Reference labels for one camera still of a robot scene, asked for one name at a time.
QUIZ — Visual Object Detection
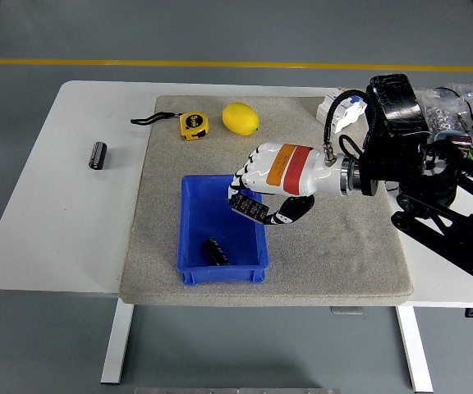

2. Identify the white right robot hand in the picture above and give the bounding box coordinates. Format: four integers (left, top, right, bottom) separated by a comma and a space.
227, 142, 343, 227

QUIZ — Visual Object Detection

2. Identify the blue plastic box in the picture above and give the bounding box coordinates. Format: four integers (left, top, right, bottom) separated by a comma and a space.
177, 174, 270, 286

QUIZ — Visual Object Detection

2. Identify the black cylindrical battery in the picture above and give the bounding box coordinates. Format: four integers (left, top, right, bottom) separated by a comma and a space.
88, 141, 108, 171

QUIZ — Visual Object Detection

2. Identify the yellow lemon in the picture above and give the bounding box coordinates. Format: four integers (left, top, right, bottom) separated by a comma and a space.
221, 102, 260, 135

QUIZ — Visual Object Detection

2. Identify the white circuit breaker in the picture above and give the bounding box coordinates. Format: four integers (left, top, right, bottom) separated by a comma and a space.
316, 88, 369, 135

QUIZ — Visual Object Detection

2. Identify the grey-brown mat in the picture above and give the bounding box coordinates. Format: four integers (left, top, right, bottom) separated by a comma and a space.
119, 95, 413, 308

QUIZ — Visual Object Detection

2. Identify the yellow tape measure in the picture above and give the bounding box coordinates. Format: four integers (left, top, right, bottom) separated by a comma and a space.
130, 111, 212, 143

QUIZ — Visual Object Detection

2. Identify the black wrapped case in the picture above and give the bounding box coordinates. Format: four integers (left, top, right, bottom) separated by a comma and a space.
365, 73, 432, 140

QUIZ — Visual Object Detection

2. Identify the clear bag of metal nuts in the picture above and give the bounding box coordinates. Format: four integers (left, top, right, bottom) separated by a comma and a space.
421, 88, 473, 135

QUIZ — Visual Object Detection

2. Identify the white table leg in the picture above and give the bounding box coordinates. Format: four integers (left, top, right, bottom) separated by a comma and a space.
99, 304, 135, 385
396, 306, 434, 393

